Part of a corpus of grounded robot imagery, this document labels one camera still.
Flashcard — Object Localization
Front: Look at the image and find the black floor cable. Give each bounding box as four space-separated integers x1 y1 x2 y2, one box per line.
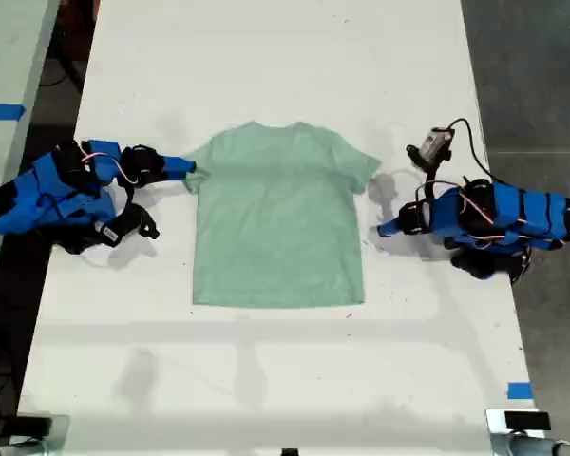
37 45 85 95

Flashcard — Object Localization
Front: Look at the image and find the grey side table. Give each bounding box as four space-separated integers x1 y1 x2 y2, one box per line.
0 0 62 305

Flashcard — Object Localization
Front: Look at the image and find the small black box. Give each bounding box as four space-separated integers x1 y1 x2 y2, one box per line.
503 411 552 432
14 414 53 439

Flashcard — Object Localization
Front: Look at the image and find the pale green T-shirt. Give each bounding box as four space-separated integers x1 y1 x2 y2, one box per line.
179 121 384 309

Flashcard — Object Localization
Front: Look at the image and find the black camera cable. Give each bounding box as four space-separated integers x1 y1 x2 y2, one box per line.
447 117 496 184

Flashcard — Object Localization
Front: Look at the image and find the black camera box with label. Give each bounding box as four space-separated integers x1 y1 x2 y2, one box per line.
92 202 162 249

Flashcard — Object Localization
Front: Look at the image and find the long blue tape strip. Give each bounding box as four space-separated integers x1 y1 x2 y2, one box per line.
0 103 28 122

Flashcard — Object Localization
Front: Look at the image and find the metal table bracket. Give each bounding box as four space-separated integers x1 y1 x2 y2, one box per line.
484 407 552 456

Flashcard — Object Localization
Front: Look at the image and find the grey black camera box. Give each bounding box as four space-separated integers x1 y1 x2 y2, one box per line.
405 126 456 165

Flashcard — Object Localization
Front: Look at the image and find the short blue tape strip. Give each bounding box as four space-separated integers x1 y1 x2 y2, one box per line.
506 381 535 401

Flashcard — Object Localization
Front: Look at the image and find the short black camera stalk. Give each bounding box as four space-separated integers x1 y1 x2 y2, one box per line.
423 159 443 185

